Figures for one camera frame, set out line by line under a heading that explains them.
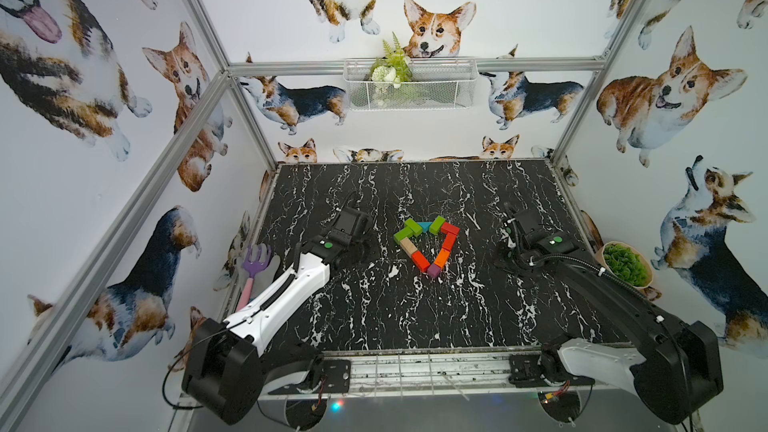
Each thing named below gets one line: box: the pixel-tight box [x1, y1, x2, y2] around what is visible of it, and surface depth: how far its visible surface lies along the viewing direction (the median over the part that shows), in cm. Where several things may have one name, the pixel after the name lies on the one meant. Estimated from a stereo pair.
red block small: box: [441, 222, 461, 236], surface depth 102 cm
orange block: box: [433, 247, 451, 269], surface depth 95 cm
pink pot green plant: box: [595, 241, 655, 289], surface depth 82 cm
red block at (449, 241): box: [442, 232, 457, 252], surface depth 99 cm
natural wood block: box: [400, 236, 418, 259], surface depth 97 cm
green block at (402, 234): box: [393, 226, 413, 244], surface depth 100 cm
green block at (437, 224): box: [429, 215, 446, 236], surface depth 102 cm
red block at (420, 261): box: [411, 250, 431, 273], surface depth 94 cm
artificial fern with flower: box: [371, 31, 413, 89], surface depth 85 cm
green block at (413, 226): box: [404, 218, 422, 237], surface depth 102 cm
